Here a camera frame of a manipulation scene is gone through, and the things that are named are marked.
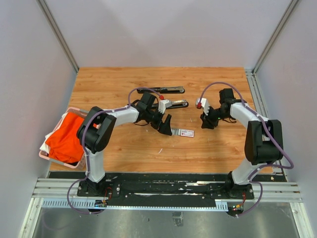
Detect orange cloth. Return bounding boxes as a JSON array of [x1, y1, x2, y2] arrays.
[[45, 112, 84, 164]]

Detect staple box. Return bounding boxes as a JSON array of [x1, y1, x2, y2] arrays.
[[180, 129, 194, 138]]

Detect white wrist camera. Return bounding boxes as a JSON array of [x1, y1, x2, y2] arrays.
[[158, 100, 172, 114], [195, 98, 210, 116]]

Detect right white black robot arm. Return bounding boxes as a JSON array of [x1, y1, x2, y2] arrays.
[[196, 88, 283, 198]]

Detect white cloth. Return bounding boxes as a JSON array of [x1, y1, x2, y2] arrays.
[[40, 133, 51, 154]]

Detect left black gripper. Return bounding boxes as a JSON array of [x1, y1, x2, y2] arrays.
[[146, 108, 172, 136]]

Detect pink plastic basket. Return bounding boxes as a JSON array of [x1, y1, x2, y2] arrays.
[[39, 107, 87, 170]]

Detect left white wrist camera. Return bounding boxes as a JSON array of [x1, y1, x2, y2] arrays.
[[158, 100, 172, 114]]

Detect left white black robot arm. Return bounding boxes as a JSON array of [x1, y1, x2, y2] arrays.
[[76, 92, 172, 196]]

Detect purple cable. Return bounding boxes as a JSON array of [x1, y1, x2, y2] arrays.
[[197, 82, 294, 219], [67, 87, 165, 215]]

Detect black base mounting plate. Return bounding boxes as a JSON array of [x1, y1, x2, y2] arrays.
[[77, 173, 254, 207]]

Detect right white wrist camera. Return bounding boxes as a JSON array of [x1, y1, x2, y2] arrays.
[[195, 98, 210, 116]]

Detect black stapler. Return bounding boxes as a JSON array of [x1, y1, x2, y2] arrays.
[[167, 100, 189, 109], [137, 86, 185, 94]]

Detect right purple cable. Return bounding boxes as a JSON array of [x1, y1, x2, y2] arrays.
[[197, 82, 294, 219]]

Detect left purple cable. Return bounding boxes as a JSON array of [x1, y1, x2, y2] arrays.
[[67, 87, 165, 215]]

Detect grey cable duct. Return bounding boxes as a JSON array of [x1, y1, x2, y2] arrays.
[[42, 198, 229, 212]]

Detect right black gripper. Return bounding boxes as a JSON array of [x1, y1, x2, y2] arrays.
[[200, 105, 228, 129]]

